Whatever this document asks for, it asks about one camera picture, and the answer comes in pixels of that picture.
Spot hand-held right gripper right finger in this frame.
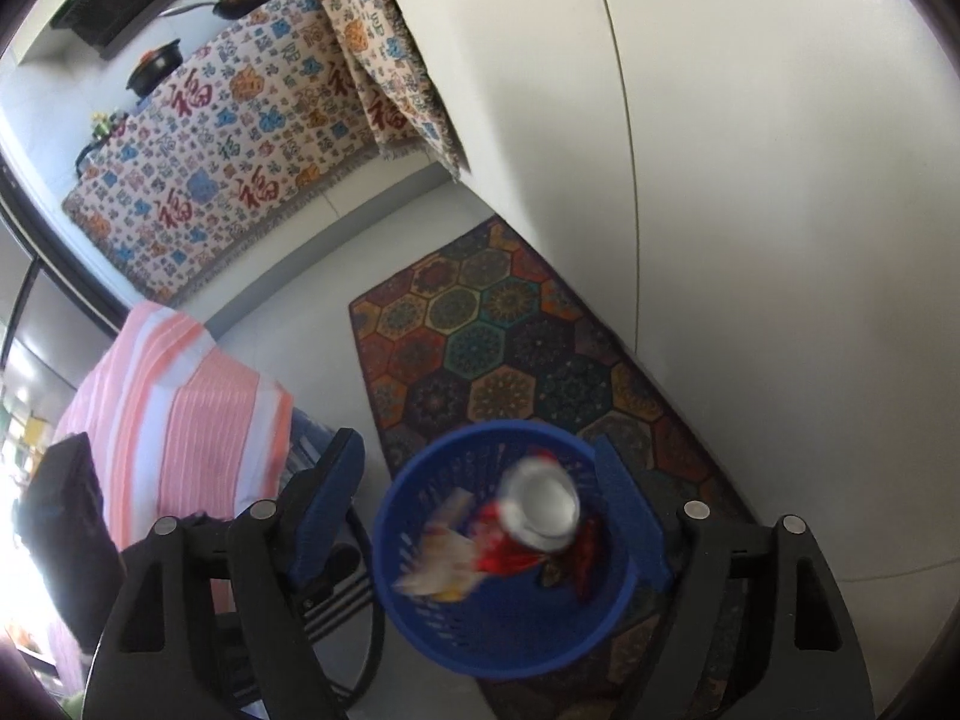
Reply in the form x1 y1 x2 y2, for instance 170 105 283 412
592 435 875 720

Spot pink striped tablecloth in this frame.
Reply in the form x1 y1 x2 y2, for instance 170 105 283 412
52 302 295 608

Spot hexagon patterned rug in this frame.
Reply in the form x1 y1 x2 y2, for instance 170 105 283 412
349 214 758 720

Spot white snack wrapper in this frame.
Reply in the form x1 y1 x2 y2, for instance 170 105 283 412
394 491 488 605

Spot black pot orange lid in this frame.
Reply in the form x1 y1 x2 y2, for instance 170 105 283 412
126 39 183 97

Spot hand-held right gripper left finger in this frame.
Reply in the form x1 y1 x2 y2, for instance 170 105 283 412
81 427 366 720

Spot wide printed cloth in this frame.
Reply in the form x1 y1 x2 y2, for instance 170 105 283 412
61 0 383 308

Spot condiment bottle set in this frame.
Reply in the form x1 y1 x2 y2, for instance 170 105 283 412
75 111 128 166

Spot blue plastic wastebasket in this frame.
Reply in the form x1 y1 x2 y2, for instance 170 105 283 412
373 420 671 682

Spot cream kitchen counter cabinet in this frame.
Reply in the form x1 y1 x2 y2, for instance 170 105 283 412
367 0 960 593

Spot narrow printed cloth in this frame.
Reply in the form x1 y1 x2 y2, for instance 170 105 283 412
313 0 467 181

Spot black range hood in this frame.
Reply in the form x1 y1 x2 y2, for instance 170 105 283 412
56 0 200 61

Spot red snack wrapper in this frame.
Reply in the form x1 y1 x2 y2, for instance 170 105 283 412
540 514 601 605

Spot crushed red soda can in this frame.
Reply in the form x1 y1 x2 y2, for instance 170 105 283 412
480 450 582 575

